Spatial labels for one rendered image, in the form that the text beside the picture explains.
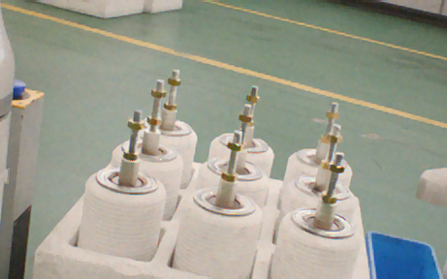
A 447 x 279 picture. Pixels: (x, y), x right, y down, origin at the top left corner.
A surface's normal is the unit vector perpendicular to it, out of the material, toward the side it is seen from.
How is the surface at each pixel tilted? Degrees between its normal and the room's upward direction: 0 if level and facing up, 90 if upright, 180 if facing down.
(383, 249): 88
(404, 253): 88
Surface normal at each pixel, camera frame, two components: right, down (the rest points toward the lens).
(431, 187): -0.66, 0.03
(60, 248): 0.18, -0.94
